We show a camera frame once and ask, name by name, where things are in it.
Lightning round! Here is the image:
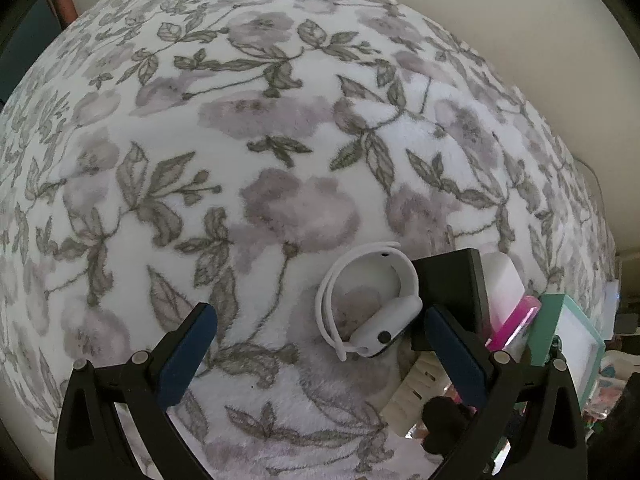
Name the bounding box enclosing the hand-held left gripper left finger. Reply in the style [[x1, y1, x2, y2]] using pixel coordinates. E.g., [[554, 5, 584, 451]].
[[55, 302, 218, 480]]

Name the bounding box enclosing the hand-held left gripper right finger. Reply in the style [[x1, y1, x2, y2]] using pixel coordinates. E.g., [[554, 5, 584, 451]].
[[424, 305, 588, 480]]

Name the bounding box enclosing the white smartwatch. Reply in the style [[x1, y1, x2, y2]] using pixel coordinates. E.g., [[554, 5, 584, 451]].
[[315, 241, 425, 362]]

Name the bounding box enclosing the teal rimmed cardboard box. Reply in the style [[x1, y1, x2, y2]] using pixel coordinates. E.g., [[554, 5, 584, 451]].
[[527, 294, 606, 411]]

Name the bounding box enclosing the white slotted plastic piece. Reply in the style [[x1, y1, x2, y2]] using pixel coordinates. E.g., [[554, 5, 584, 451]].
[[380, 347, 501, 461]]

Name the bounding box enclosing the black box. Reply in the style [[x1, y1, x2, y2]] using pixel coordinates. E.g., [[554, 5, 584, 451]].
[[411, 248, 493, 353]]

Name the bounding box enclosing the pink tube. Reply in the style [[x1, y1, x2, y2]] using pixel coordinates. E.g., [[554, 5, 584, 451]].
[[486, 296, 542, 353]]

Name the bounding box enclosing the white flat block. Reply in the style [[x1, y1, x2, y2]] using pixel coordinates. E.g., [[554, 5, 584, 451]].
[[480, 252, 526, 333]]

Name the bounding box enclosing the white power strip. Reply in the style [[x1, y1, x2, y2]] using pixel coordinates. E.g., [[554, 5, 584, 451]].
[[602, 282, 623, 333]]

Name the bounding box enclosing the floral blanket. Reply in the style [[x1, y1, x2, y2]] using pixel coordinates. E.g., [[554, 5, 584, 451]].
[[0, 0, 621, 480]]

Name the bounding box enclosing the white power cable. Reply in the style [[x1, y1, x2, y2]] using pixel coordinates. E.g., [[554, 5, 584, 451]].
[[574, 157, 605, 223]]

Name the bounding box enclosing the brown wooden post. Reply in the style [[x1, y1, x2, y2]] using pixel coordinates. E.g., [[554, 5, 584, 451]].
[[54, 0, 79, 27]]

